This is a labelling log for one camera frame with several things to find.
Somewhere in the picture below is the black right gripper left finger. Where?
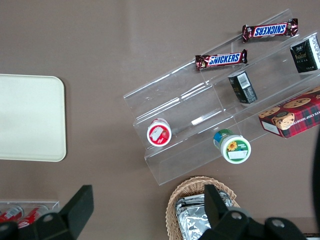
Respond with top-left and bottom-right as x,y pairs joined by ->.
0,185 -> 95,240

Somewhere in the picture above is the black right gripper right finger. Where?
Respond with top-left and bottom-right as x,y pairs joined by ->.
199,184 -> 307,240

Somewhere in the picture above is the light tan wicker basket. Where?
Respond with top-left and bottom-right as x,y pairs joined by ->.
166,176 -> 241,240

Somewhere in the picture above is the cream plastic tray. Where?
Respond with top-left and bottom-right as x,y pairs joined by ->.
0,74 -> 67,163

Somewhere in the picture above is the clear acrylic can box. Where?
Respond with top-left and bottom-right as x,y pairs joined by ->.
0,199 -> 61,230

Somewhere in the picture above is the silver foil packet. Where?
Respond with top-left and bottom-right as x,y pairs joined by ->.
174,189 -> 236,216
176,211 -> 213,240

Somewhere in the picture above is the red and white can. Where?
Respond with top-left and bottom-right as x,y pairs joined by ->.
17,204 -> 50,229
0,205 -> 25,223

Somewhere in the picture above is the green sunflower yogurt cup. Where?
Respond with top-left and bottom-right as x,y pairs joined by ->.
213,128 -> 252,165

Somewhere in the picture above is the red strawberry yogurt cup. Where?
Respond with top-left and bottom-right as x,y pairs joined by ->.
146,118 -> 173,148

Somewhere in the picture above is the clear acrylic stepped display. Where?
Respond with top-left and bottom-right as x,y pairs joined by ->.
123,8 -> 320,186

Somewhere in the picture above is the red tartan cookie box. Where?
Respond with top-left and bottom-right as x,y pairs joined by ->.
258,86 -> 320,139

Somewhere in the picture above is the small black carton box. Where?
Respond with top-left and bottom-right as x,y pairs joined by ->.
227,70 -> 258,105
289,34 -> 320,74

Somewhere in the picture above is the Snickers chocolate bar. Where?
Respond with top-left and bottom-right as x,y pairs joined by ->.
194,48 -> 249,72
241,17 -> 300,44

